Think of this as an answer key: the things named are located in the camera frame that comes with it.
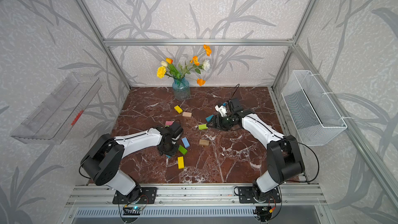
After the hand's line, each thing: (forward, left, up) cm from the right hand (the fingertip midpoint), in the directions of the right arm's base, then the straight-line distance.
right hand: (210, 125), depth 84 cm
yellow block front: (-16, +16, -12) cm, 26 cm away
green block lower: (-9, +16, -12) cm, 22 cm away
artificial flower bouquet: (+37, +21, +8) cm, 43 cm away
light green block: (+7, +5, -14) cm, 16 cm away
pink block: (+11, +28, -15) cm, 33 cm away
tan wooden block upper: (+17, +16, -14) cm, 27 cm away
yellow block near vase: (+21, +23, -13) cm, 34 cm away
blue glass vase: (+30, +20, -2) cm, 36 cm away
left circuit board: (-37, +36, -15) cm, 53 cm away
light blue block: (-4, +15, -13) cm, 20 cm away
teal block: (+14, +1, -13) cm, 19 cm away
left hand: (-10, +22, -13) cm, 27 cm away
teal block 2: (-13, +23, -9) cm, 28 cm away
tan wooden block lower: (-4, +4, -13) cm, 14 cm away
